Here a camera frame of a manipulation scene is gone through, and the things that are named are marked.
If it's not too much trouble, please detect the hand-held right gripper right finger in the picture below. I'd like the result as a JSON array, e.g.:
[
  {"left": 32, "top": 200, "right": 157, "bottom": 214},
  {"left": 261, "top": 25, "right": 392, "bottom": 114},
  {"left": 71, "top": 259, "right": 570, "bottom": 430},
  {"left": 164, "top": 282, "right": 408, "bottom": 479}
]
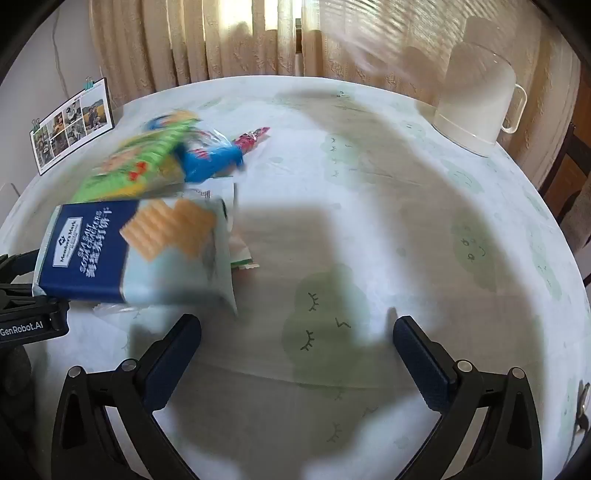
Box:
[{"left": 392, "top": 316, "right": 544, "bottom": 480}]

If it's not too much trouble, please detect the blue snack packet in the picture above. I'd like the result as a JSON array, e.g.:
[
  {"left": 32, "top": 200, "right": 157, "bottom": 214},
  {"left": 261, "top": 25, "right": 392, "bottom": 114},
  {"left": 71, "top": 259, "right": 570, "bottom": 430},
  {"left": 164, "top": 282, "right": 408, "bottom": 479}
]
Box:
[{"left": 178, "top": 131, "right": 245, "bottom": 183}]

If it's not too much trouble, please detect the green snack packet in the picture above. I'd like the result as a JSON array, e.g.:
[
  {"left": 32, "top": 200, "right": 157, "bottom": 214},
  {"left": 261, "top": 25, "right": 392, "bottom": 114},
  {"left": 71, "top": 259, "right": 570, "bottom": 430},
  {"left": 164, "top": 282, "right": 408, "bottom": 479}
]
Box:
[{"left": 71, "top": 110, "right": 204, "bottom": 204}]

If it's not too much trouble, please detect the photo calendar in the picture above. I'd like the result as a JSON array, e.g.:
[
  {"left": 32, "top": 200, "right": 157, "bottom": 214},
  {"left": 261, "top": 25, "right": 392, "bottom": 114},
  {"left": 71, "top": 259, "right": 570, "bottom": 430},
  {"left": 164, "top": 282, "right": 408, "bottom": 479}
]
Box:
[{"left": 30, "top": 78, "right": 115, "bottom": 176}]

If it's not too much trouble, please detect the red candy stick packet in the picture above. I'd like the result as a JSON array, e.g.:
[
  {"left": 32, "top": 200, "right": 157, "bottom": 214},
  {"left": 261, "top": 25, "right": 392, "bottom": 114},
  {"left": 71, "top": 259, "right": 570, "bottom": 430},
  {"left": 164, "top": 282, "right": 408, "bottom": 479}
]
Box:
[{"left": 233, "top": 126, "right": 271, "bottom": 153}]

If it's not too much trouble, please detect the pale green patterned tablecloth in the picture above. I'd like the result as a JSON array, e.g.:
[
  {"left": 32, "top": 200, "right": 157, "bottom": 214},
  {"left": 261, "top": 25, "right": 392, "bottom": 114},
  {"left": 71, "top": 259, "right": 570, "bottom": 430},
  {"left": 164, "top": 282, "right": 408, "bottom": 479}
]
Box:
[{"left": 0, "top": 76, "right": 591, "bottom": 480}]

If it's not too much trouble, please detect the white thermos jug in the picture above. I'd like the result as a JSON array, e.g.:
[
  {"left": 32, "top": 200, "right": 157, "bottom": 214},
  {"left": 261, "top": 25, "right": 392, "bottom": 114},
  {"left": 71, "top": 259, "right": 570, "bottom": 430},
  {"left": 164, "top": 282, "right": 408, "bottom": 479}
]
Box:
[{"left": 431, "top": 16, "right": 528, "bottom": 158}]

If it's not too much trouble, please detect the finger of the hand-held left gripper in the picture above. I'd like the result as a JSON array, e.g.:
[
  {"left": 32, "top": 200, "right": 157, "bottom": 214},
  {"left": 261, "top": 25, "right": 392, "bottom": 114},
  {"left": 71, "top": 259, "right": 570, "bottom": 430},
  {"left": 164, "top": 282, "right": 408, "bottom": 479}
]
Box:
[{"left": 0, "top": 251, "right": 41, "bottom": 283}]

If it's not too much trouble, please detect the navy and pale cracker packet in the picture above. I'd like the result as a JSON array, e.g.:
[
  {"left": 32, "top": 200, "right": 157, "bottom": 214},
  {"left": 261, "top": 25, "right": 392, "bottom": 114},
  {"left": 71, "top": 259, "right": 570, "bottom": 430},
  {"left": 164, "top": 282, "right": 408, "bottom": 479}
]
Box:
[{"left": 33, "top": 196, "right": 238, "bottom": 317}]

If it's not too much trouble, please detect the beige curtain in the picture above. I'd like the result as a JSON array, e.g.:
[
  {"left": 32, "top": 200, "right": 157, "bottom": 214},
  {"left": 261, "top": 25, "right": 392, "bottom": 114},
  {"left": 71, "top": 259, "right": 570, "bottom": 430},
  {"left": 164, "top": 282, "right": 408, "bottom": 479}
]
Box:
[{"left": 88, "top": 0, "right": 580, "bottom": 190}]

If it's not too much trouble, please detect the wristwatch with white dial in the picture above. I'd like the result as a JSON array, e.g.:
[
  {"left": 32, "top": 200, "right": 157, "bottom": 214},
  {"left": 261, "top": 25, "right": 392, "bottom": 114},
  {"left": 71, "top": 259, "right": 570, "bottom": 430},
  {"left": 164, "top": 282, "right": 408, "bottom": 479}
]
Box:
[{"left": 575, "top": 381, "right": 591, "bottom": 435}]

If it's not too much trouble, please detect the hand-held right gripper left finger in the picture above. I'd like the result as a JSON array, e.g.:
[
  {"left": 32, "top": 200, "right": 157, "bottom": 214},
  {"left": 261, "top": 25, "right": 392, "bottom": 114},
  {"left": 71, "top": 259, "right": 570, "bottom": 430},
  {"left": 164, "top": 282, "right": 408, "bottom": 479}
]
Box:
[{"left": 50, "top": 314, "right": 202, "bottom": 480}]

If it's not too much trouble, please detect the dark wooden chair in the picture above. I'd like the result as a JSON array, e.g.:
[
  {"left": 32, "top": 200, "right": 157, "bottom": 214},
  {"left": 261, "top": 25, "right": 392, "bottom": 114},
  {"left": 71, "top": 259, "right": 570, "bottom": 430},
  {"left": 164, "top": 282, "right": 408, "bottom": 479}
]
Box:
[{"left": 538, "top": 122, "right": 591, "bottom": 287}]

